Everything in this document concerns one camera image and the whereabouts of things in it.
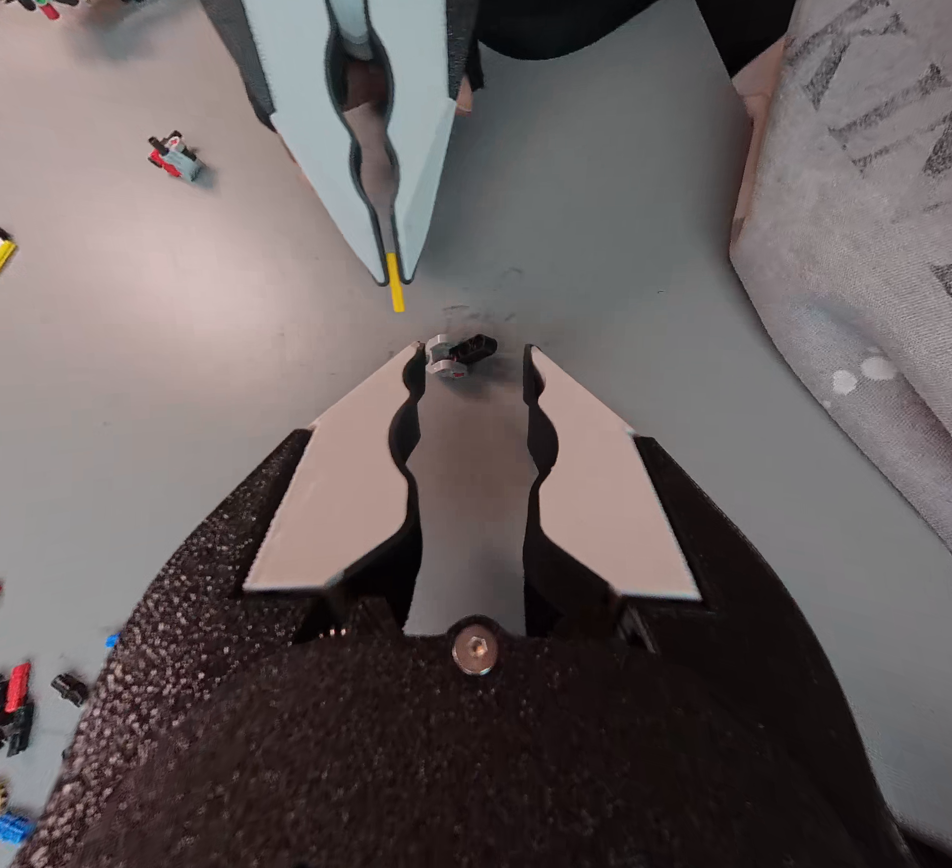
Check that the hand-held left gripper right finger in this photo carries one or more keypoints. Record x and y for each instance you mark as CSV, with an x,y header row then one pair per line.
x,y
617,511

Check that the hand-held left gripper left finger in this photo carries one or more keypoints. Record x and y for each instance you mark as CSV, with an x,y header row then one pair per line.
x,y
335,511

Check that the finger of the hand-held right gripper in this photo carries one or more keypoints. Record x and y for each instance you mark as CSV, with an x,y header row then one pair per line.
x,y
420,64
297,64

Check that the small grey toy brick assembly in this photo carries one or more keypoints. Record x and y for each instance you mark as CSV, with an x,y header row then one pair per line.
x,y
457,356
177,157

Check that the yellow axle pin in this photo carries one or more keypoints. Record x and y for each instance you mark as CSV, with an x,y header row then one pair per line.
x,y
396,284

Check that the grey desk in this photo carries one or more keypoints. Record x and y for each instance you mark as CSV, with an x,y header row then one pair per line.
x,y
595,250

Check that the person's right hand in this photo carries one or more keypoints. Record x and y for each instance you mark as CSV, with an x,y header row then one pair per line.
x,y
466,98

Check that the yellow toy beam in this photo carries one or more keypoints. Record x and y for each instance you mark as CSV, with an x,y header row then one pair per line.
x,y
6,249

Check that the pile of small connector pins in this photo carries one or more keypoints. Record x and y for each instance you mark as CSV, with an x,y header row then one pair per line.
x,y
18,689

